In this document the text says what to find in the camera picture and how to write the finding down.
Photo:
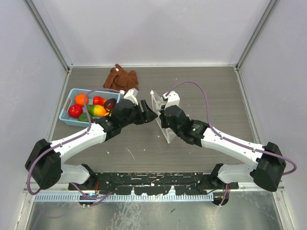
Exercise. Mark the clear zip top bag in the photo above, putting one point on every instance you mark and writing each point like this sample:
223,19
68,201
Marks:
157,105

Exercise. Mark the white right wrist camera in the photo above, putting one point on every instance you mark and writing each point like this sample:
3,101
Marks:
170,99

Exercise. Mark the aluminium frame post right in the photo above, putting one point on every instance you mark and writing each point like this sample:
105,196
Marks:
257,31

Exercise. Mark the green yellow mango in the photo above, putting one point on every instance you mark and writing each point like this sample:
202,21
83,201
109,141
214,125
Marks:
96,110

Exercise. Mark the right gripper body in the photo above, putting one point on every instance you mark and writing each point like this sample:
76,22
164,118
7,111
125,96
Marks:
165,123

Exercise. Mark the orange tangerine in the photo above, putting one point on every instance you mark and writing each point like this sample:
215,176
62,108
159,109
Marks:
81,100

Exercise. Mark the dark red apple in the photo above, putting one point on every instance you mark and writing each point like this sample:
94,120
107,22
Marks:
110,103

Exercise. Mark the slotted cable duct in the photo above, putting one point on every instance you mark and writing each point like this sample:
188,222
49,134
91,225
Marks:
76,197

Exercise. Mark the aluminium frame post left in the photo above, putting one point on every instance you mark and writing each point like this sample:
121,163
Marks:
40,15

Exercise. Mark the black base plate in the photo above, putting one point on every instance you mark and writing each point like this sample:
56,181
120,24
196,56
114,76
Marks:
152,184

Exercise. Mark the light blue plastic basket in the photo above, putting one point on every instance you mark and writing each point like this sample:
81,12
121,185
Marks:
71,121

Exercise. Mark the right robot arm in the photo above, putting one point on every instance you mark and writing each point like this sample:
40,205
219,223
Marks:
263,165

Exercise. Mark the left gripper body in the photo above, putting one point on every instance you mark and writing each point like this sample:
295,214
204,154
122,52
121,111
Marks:
136,117

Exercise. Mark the red bell pepper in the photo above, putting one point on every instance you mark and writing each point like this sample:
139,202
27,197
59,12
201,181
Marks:
97,100

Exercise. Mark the brown cloth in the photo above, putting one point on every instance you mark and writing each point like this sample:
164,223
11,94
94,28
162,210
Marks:
120,79

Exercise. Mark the aluminium frame post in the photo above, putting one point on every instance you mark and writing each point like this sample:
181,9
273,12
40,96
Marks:
257,31
40,15

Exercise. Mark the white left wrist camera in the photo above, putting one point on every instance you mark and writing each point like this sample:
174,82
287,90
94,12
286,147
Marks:
130,95

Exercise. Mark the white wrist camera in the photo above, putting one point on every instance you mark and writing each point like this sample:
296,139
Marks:
130,95
170,99

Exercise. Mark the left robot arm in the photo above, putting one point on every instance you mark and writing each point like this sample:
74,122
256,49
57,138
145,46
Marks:
46,163

